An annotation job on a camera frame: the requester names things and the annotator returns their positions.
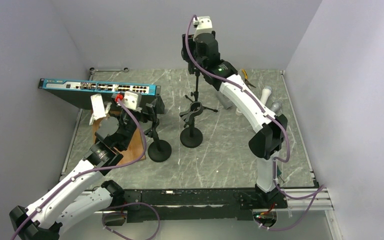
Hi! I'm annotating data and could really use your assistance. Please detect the white handheld microphone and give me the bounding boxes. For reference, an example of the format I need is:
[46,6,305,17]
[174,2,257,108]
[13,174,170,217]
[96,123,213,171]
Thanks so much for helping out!
[260,86,272,105]

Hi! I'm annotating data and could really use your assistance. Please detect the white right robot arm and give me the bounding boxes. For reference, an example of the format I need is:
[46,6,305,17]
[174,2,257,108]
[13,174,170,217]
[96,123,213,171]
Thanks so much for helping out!
[181,31,288,208]

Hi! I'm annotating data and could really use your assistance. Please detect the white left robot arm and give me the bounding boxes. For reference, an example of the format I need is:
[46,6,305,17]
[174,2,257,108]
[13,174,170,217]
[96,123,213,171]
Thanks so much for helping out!
[9,91,159,240]

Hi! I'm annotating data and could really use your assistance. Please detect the left black round-base mic stand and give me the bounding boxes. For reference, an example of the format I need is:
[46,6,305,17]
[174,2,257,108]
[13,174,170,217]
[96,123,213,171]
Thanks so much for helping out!
[147,136,172,163]

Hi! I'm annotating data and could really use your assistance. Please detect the black round-base mic stand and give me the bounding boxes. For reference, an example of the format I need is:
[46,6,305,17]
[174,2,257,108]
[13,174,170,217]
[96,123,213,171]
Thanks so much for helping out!
[179,101,204,148]
[147,136,172,163]

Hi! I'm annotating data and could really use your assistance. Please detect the centre black round-base mic stand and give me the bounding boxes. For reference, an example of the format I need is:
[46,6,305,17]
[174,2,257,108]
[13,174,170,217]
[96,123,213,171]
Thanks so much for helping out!
[179,101,204,148]

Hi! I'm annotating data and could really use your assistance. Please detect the wooden board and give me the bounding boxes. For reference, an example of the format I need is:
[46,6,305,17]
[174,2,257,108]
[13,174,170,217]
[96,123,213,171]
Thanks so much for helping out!
[91,118,144,166]

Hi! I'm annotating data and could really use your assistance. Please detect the white plastic clip part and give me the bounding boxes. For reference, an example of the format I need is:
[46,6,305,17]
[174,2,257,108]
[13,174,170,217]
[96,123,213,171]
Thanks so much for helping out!
[89,93,112,126]

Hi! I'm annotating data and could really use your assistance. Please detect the yellow black pliers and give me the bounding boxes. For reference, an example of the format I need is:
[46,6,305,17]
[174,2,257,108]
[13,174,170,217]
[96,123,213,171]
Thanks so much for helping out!
[241,69,256,88]

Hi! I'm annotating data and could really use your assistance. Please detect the grey pipe piece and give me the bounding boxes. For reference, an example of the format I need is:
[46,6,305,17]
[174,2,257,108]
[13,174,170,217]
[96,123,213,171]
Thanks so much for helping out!
[215,91,234,110]

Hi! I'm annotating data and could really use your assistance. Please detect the silver combination wrench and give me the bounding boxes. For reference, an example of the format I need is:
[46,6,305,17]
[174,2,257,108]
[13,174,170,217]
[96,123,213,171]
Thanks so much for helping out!
[89,67,130,74]

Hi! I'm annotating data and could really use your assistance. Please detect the white pipe fitting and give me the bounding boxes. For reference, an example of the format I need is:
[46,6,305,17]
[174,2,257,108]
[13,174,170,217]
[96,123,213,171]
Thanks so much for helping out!
[235,108,243,116]

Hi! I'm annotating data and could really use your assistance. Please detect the black tripod shock-mount stand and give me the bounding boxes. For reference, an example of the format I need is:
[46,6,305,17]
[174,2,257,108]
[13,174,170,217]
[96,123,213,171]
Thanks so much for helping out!
[184,62,219,113]

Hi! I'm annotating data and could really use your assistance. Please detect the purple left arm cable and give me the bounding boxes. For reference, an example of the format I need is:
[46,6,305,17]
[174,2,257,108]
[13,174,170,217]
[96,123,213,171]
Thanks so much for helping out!
[9,99,147,240]

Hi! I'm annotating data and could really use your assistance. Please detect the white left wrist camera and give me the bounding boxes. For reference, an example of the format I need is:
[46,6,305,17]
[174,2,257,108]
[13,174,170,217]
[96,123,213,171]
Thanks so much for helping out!
[111,90,142,112]

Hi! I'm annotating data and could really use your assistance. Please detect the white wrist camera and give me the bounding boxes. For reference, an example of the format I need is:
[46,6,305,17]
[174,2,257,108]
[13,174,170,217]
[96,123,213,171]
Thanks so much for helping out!
[111,90,142,112]
[192,16,213,40]

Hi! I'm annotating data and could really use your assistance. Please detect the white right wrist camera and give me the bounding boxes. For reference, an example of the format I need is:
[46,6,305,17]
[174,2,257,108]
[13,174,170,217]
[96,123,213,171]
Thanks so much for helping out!
[192,16,213,40]

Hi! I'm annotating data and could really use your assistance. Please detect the blue network switch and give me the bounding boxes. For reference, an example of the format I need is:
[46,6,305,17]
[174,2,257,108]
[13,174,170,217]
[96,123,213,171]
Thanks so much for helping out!
[38,78,161,110]

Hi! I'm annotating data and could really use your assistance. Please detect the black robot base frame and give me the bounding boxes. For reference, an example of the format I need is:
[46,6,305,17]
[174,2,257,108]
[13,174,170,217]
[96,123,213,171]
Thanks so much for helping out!
[105,186,288,223]

